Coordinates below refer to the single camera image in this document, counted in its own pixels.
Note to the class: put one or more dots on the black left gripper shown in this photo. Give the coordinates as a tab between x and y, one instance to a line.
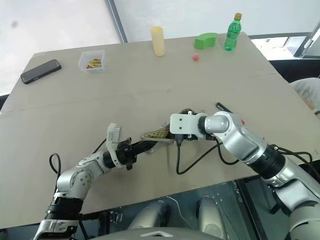
126	155

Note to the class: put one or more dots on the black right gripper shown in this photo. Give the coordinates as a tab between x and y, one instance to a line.
186	138

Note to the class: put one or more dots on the grey checked cloth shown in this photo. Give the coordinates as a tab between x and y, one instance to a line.
157	135

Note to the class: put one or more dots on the black pen with red end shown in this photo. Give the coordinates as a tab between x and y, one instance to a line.
222	106

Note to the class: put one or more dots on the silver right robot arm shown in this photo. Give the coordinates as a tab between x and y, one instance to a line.
240	140

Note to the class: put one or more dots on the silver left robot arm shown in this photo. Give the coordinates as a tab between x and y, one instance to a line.
72	177

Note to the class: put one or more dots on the grey rounded shape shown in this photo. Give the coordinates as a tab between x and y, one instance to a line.
147	217
211	217

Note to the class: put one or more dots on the small red ball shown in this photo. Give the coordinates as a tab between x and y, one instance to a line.
196	57

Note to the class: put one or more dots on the grey robot torso shell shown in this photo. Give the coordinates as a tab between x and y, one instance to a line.
155	235

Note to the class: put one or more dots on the colourful small items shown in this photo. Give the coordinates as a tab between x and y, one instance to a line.
94	63

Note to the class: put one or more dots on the green curved block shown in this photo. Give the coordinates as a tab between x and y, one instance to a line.
203	42

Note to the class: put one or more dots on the cream cylinder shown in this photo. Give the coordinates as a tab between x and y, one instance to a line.
158	41

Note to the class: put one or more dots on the clear plastic box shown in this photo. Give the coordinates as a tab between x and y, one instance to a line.
83	65

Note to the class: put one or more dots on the green plastic bottle yellow cap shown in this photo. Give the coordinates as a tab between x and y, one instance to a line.
232	36

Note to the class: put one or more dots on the black smartphone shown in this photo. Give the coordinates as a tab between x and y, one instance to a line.
41	71

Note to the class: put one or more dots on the grey metal pole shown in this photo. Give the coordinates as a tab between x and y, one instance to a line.
115	21

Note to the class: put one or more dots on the light grey fabric object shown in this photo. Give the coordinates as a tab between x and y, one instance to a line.
307	90

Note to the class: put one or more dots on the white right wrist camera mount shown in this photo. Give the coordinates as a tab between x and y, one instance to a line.
183	125

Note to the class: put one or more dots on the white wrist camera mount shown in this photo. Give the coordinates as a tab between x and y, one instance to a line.
112	135
183	125

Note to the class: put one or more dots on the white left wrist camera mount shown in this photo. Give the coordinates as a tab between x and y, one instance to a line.
112	135

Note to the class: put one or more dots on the black table bracket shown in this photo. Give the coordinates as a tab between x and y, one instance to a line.
114	217

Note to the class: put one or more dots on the black metal table frame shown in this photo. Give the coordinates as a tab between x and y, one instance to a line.
247	207

